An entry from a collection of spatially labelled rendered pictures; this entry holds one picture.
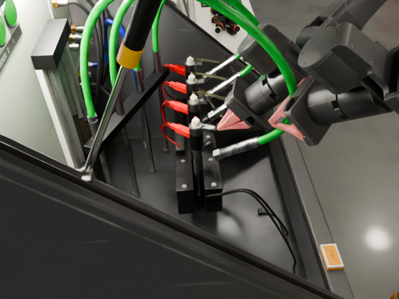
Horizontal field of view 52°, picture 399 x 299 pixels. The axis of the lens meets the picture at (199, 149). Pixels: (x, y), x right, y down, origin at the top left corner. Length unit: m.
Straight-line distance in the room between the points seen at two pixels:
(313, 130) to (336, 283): 0.33
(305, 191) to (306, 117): 0.38
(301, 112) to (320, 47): 0.12
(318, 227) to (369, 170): 1.58
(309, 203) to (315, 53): 0.48
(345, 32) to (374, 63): 0.05
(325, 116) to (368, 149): 2.01
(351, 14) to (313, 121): 0.21
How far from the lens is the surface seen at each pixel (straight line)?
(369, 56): 0.50
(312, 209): 0.91
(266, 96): 0.72
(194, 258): 0.54
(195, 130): 0.81
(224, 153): 0.73
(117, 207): 0.47
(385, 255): 2.10
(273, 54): 0.59
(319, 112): 0.57
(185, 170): 0.92
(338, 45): 0.48
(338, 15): 0.72
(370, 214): 2.23
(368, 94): 0.52
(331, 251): 0.84
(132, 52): 0.35
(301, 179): 0.96
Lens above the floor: 1.64
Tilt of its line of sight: 43 degrees down
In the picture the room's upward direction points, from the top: 2 degrees counter-clockwise
